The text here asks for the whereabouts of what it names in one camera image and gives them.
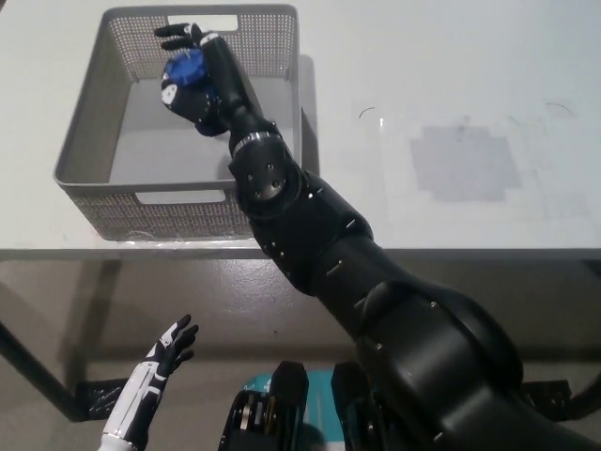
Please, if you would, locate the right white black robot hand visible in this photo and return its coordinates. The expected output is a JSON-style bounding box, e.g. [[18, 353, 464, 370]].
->
[[153, 22, 279, 145]]

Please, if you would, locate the blue rook chess piece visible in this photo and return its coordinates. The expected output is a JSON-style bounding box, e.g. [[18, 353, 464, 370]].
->
[[166, 48, 227, 138]]

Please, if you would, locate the black metal table leg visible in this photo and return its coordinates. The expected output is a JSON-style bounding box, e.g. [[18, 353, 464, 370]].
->
[[0, 321, 116, 423]]

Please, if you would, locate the grey perforated plastic basket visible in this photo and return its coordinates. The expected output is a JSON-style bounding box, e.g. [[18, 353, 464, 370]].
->
[[52, 4, 302, 243]]

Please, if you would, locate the translucent tape patch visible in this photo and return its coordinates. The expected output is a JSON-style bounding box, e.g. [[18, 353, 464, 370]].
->
[[409, 123, 524, 204]]

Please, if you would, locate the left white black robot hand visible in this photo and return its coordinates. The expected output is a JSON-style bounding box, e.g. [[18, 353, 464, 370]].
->
[[100, 313, 200, 445]]

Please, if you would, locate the black teal robot torso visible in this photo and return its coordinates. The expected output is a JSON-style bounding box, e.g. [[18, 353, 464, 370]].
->
[[219, 359, 377, 451]]

